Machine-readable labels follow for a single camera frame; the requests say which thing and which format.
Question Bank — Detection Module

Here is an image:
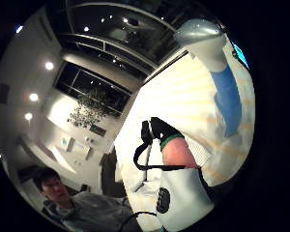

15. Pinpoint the dark chair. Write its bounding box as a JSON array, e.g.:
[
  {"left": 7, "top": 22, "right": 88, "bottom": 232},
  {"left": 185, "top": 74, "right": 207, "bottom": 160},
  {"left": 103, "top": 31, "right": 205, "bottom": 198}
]
[{"left": 101, "top": 150, "right": 128, "bottom": 198}]

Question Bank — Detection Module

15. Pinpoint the the person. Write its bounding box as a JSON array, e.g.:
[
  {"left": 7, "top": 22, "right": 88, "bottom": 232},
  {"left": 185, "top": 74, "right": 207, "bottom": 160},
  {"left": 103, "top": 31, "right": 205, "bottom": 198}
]
[{"left": 33, "top": 166, "right": 143, "bottom": 232}]

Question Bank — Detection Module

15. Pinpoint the white counter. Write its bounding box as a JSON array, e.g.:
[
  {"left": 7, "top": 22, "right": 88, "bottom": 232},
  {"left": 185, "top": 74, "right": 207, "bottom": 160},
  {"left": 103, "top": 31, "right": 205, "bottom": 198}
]
[{"left": 38, "top": 117, "right": 100, "bottom": 170}]

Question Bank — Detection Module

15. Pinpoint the large dark window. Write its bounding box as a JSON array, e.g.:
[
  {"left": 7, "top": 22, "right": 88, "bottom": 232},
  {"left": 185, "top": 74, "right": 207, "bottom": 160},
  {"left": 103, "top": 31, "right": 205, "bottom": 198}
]
[{"left": 54, "top": 61, "right": 133, "bottom": 118}]

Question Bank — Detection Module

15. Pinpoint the teal screen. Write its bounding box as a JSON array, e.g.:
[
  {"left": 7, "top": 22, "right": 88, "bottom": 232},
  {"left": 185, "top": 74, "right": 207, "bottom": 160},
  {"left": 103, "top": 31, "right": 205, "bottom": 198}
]
[{"left": 231, "top": 43, "right": 250, "bottom": 70}]

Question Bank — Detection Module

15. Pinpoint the black glove cable loop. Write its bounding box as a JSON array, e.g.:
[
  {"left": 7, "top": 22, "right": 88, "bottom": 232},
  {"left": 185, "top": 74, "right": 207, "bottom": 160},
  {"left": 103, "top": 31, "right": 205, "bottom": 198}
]
[{"left": 132, "top": 142, "right": 187, "bottom": 172}]

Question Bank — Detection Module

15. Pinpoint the thin black cable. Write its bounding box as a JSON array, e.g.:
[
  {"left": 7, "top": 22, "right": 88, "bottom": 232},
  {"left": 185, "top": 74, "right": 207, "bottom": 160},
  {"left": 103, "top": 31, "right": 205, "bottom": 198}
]
[{"left": 128, "top": 210, "right": 159, "bottom": 227}]

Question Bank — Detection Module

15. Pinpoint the green leafy wall plant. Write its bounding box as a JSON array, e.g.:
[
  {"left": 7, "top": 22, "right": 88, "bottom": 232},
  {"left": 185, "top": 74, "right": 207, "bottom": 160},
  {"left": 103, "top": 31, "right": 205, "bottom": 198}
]
[{"left": 67, "top": 86, "right": 121, "bottom": 131}]

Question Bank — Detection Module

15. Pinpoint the dark wall panel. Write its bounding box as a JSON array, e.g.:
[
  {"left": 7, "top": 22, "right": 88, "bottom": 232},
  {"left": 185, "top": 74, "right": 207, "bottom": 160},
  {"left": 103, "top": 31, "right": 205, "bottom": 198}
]
[{"left": 0, "top": 82, "right": 11, "bottom": 104}]

